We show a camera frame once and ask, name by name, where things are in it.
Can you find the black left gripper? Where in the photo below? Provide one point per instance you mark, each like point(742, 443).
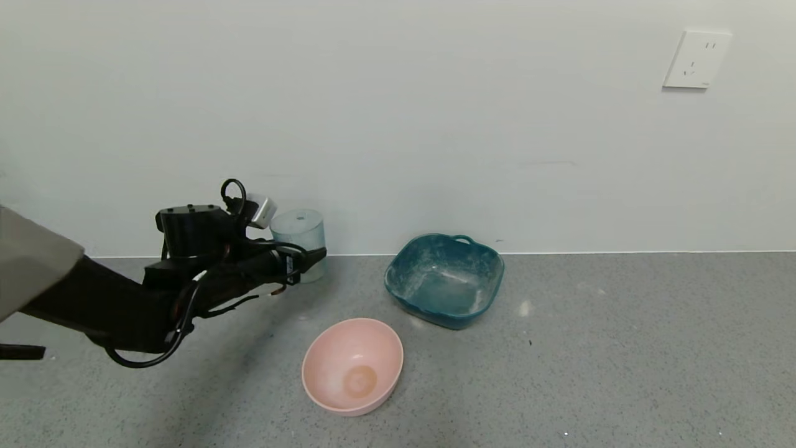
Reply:
point(291, 265)

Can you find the translucent ribbed plastic cup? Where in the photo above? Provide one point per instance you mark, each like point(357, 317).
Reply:
point(301, 227)

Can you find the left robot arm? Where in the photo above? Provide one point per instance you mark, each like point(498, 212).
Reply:
point(93, 302)

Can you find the pink round bowl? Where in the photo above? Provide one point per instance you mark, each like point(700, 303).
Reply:
point(351, 367)

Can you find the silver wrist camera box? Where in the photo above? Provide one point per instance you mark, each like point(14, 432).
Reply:
point(262, 211)

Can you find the white wall power outlet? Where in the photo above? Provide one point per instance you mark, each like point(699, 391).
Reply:
point(696, 60)

